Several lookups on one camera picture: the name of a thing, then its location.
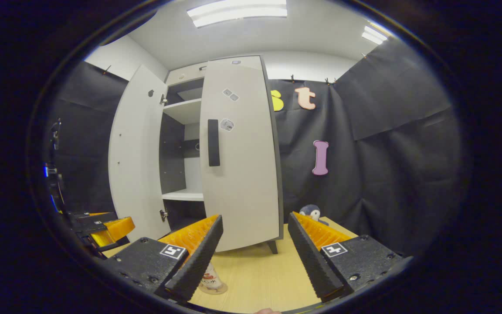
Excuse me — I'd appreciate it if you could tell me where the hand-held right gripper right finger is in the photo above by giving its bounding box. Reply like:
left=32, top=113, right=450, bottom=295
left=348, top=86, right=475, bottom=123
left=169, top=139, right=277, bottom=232
left=287, top=212, right=414, bottom=304

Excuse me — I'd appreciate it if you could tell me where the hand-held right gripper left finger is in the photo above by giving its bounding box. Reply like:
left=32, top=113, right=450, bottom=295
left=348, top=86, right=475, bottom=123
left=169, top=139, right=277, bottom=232
left=103, top=214, right=224, bottom=302

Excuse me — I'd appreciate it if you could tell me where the clear plastic bottle red label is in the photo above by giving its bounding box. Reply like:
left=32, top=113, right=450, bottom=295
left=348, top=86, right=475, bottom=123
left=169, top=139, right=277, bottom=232
left=199, top=261, right=224, bottom=292

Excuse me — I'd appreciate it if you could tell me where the round cork coaster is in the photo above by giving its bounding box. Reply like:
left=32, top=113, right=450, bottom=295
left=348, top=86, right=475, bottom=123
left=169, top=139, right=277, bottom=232
left=199, top=283, right=229, bottom=295

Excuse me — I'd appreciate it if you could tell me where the cabinet door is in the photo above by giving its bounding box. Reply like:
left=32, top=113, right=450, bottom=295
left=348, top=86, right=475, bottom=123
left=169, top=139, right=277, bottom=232
left=199, top=55, right=283, bottom=253
left=108, top=65, right=169, bottom=242

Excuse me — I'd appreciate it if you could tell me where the grey white cabinet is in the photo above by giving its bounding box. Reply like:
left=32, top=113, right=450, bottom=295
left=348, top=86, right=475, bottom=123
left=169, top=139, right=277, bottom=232
left=159, top=56, right=285, bottom=255

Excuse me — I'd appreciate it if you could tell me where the white cabinet shelf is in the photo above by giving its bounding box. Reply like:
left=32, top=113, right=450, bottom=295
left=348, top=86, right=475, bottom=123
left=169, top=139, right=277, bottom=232
left=163, top=98, right=202, bottom=126
left=162, top=189, right=204, bottom=202

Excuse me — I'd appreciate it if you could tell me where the penguin plush toy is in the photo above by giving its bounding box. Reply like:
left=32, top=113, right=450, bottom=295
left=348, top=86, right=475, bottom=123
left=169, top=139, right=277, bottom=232
left=299, top=204, right=330, bottom=226

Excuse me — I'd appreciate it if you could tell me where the black backdrop cloth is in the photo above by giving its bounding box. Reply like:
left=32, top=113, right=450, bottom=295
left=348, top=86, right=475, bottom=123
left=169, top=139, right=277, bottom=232
left=44, top=37, right=463, bottom=258

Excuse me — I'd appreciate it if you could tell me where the small ceiling light panel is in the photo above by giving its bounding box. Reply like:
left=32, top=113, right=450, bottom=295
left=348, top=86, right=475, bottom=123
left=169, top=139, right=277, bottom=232
left=361, top=25, right=389, bottom=45

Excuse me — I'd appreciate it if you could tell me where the large ceiling light panel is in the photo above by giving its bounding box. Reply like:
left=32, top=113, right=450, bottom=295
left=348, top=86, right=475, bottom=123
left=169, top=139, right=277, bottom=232
left=187, top=0, right=288, bottom=28

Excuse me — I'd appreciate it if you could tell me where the black right door handle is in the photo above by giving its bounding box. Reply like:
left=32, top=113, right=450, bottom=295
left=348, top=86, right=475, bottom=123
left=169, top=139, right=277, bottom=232
left=207, top=119, right=221, bottom=167

